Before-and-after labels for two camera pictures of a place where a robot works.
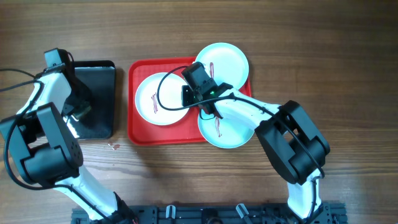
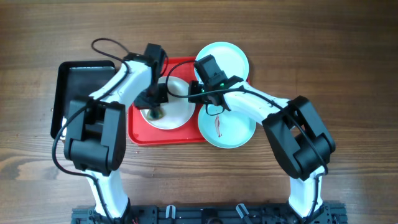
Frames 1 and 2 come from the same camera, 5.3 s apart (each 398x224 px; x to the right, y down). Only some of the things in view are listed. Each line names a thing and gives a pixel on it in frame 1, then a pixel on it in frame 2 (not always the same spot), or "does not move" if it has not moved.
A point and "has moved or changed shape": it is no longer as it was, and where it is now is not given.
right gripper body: [189, 97] to [196, 88]
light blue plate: [227, 132] does not move
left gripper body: [78, 98] to [152, 96]
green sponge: [78, 116] has moved or changed shape
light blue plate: [225, 63] does not move
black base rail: [328, 213] does not move
